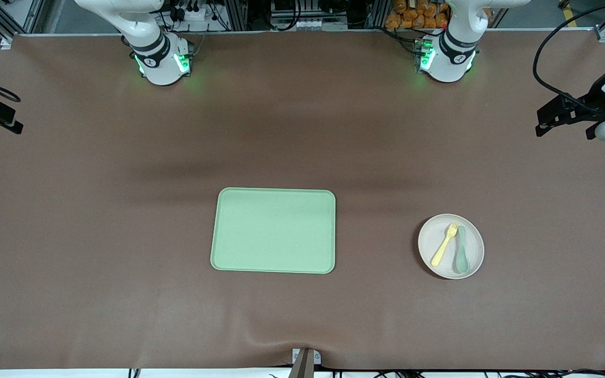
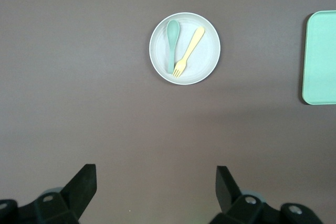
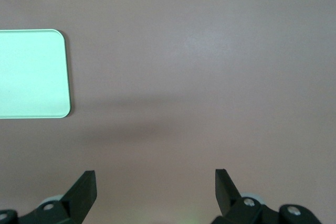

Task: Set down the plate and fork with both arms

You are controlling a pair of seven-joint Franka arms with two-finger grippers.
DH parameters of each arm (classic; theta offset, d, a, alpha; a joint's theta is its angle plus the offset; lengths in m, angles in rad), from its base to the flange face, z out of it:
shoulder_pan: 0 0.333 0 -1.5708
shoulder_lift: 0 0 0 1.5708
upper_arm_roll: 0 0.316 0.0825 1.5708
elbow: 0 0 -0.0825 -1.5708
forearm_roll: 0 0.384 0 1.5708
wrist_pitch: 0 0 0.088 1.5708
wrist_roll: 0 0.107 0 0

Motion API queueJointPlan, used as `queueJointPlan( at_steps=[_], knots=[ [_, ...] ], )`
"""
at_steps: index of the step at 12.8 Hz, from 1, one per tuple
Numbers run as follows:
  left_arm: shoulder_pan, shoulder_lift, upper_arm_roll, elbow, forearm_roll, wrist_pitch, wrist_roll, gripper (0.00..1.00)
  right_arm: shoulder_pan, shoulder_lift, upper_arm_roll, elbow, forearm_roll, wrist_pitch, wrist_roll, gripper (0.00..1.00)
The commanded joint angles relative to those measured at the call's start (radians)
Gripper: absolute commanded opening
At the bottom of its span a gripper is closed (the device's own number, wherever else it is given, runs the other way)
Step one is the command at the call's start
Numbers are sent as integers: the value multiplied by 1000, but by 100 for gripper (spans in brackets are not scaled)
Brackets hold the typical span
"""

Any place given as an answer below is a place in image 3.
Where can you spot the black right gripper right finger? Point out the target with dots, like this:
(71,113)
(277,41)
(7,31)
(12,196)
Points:
(228,197)

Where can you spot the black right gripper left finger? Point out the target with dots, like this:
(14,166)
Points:
(81,195)

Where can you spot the light green rectangular tray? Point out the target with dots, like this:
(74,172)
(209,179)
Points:
(31,74)

